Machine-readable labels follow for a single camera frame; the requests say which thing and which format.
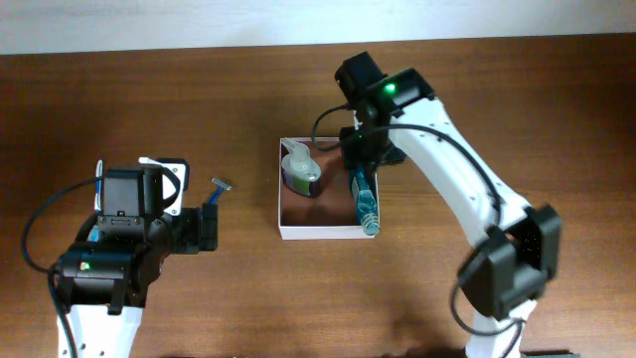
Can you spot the teal mouthwash bottle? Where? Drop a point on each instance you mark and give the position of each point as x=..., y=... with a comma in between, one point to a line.
x=366, y=207

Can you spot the clear soap pump bottle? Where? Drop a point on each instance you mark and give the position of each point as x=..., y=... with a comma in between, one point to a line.
x=300, y=172

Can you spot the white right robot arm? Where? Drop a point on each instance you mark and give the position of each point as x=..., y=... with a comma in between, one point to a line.
x=515, y=246

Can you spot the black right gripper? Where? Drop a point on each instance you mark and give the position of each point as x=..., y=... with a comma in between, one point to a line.
x=351, y=151

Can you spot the blue disposable razor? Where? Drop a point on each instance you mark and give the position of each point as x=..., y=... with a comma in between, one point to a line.
x=221, y=187

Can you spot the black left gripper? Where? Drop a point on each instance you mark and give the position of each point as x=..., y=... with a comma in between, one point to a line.
x=194, y=241

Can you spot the blue white toothbrush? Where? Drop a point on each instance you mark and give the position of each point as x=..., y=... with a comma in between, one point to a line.
x=98, y=175

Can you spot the white cardboard box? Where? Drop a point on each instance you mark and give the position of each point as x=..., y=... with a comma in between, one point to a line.
x=329, y=216

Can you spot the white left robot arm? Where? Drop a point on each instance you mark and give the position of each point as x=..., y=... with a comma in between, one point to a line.
x=100, y=283

